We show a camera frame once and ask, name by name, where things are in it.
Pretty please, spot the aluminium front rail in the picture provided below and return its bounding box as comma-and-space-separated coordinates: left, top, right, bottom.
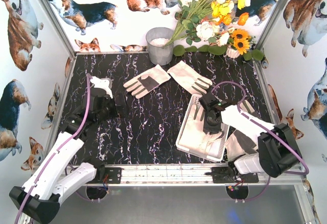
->
30, 164, 307, 185

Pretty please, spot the aluminium post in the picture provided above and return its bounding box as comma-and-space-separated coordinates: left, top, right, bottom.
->
255, 0, 288, 50
38, 0, 76, 56

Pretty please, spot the small white sunflower pot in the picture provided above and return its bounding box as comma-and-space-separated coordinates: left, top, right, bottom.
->
225, 46, 241, 59

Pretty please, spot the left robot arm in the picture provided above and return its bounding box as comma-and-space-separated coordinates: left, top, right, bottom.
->
9, 88, 128, 223

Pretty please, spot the white perforated storage basket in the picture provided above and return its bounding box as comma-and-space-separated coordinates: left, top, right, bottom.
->
176, 94, 229, 162

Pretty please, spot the glove beside basket right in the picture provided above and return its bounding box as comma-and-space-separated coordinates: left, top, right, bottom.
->
224, 100, 259, 162

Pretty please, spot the left aluminium post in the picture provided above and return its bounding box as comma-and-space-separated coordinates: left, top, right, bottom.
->
38, 0, 76, 56

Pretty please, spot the grey metal bucket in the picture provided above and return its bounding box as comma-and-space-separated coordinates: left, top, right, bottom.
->
146, 27, 174, 66

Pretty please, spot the white glove grey palm patch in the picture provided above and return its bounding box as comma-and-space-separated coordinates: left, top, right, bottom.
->
123, 65, 171, 99

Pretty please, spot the white glove green fingers back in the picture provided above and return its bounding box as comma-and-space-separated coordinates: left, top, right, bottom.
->
167, 61, 213, 95

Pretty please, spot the right aluminium post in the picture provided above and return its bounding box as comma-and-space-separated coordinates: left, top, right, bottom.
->
255, 0, 288, 50

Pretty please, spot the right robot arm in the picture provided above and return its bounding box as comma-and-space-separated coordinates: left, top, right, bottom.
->
199, 93, 302, 178

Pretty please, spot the artificial flower bouquet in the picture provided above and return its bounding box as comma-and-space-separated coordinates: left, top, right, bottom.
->
166, 0, 251, 46

